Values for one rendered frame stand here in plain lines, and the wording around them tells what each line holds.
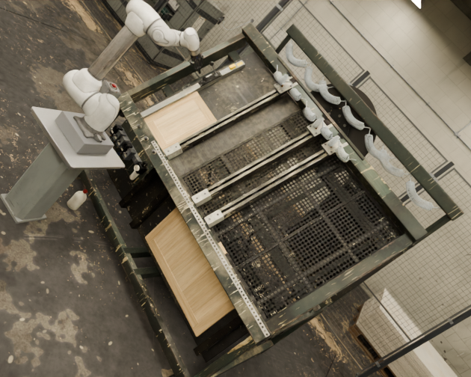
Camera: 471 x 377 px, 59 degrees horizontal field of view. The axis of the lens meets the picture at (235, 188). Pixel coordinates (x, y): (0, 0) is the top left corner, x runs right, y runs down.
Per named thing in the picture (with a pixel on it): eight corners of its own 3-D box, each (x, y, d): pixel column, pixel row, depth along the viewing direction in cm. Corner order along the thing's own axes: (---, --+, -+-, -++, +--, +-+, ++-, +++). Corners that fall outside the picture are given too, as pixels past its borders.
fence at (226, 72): (141, 115, 338) (140, 113, 335) (241, 63, 352) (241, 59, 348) (143, 120, 336) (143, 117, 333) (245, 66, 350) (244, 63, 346)
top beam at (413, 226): (241, 36, 364) (241, 27, 355) (251, 31, 365) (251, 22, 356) (411, 244, 279) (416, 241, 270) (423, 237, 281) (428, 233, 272)
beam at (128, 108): (117, 105, 352) (114, 97, 342) (131, 98, 353) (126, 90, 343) (256, 345, 267) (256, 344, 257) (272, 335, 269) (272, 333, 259)
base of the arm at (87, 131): (87, 142, 262) (93, 136, 260) (72, 116, 269) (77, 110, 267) (108, 145, 279) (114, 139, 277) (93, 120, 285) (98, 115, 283)
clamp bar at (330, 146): (203, 218, 298) (198, 206, 276) (340, 139, 315) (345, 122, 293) (210, 230, 294) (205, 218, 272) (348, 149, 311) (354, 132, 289)
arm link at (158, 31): (181, 36, 257) (166, 19, 256) (170, 34, 241) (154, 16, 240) (167, 51, 262) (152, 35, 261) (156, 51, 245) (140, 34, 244)
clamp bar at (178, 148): (164, 152, 323) (156, 136, 301) (293, 82, 340) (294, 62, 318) (170, 162, 319) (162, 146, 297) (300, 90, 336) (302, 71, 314)
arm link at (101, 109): (96, 134, 265) (117, 110, 258) (76, 113, 264) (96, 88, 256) (109, 129, 280) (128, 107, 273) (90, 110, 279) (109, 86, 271)
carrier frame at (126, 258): (62, 162, 372) (118, 96, 343) (164, 179, 489) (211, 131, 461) (173, 401, 287) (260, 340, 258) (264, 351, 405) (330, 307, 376)
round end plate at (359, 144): (270, 125, 390) (336, 62, 363) (273, 126, 395) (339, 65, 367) (320, 191, 360) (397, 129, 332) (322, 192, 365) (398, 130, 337)
